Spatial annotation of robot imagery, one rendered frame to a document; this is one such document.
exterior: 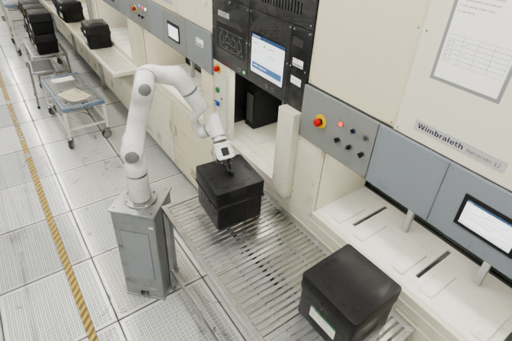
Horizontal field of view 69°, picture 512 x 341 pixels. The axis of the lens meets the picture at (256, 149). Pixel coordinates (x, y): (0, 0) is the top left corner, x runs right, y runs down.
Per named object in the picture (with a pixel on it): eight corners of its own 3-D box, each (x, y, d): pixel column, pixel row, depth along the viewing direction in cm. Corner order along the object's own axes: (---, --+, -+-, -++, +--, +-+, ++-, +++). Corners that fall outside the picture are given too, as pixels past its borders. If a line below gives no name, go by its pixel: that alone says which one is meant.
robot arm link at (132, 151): (142, 152, 211) (142, 169, 198) (120, 149, 207) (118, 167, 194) (158, 70, 187) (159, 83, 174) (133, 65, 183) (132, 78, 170)
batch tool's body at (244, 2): (209, 218, 318) (203, -35, 211) (294, 181, 366) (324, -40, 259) (272, 293, 260) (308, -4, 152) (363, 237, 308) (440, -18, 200)
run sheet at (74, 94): (54, 94, 394) (54, 93, 393) (74, 87, 411) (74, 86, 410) (73, 103, 381) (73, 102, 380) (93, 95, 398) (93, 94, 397)
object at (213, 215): (238, 186, 235) (239, 164, 226) (261, 214, 215) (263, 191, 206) (197, 200, 223) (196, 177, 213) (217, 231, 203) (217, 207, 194)
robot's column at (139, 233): (126, 293, 254) (107, 210, 212) (142, 261, 277) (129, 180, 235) (164, 301, 251) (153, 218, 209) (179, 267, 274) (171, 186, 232)
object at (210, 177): (194, 180, 215) (193, 160, 207) (240, 166, 228) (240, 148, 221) (216, 211, 194) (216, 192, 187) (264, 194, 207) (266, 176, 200)
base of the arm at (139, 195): (117, 206, 215) (113, 180, 205) (132, 186, 231) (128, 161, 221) (149, 211, 213) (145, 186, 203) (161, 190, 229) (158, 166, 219)
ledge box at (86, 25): (82, 43, 434) (78, 19, 420) (107, 39, 447) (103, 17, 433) (88, 50, 413) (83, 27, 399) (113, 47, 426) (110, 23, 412)
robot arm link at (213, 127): (207, 139, 204) (222, 134, 201) (200, 117, 206) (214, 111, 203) (213, 140, 212) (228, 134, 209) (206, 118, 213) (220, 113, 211)
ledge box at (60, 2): (58, 18, 512) (53, -2, 497) (79, 16, 527) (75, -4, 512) (64, 23, 492) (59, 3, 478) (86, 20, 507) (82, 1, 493)
